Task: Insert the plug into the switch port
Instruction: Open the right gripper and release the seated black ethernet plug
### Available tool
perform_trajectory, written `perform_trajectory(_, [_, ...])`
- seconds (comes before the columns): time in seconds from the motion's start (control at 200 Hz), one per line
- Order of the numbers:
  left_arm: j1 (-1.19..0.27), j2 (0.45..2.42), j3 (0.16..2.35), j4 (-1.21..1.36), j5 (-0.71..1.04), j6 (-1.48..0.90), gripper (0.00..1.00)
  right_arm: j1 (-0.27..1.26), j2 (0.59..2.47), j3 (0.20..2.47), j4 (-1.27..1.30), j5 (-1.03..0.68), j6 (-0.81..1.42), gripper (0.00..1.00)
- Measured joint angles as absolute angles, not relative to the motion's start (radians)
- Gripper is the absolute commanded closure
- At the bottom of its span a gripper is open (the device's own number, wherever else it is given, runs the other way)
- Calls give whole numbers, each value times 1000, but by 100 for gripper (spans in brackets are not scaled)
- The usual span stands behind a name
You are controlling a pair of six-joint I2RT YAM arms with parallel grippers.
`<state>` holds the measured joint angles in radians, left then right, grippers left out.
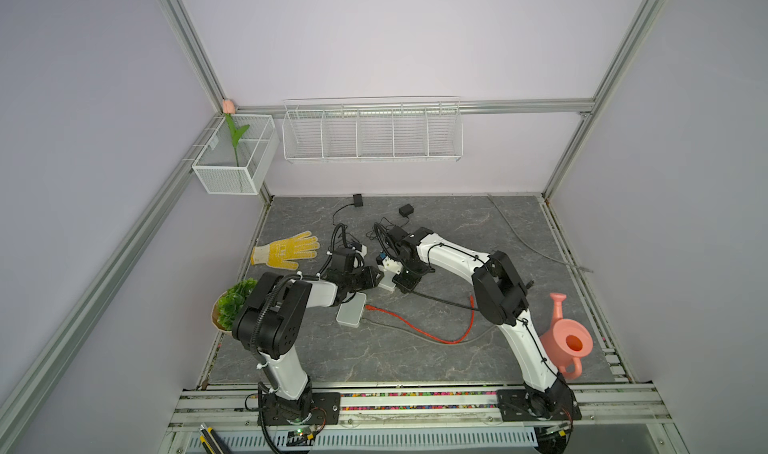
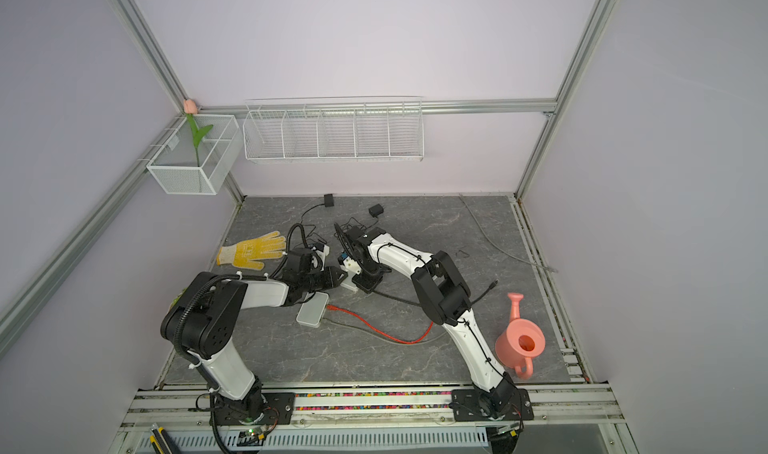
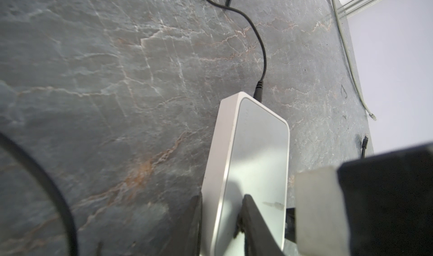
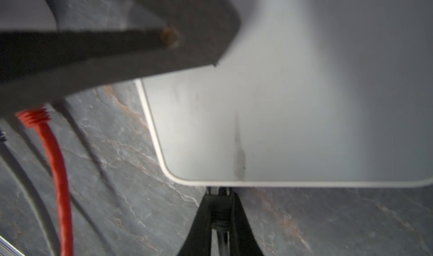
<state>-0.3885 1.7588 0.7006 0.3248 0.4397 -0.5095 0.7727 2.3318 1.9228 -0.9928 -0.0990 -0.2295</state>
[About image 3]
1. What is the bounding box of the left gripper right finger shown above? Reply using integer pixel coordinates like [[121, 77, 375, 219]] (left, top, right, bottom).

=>
[[233, 195, 284, 256]]

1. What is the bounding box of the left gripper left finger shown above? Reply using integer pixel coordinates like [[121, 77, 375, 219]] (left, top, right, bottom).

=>
[[162, 193, 203, 256]]

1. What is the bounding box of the white network switch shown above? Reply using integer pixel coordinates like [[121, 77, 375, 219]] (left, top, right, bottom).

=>
[[200, 92, 290, 256]]

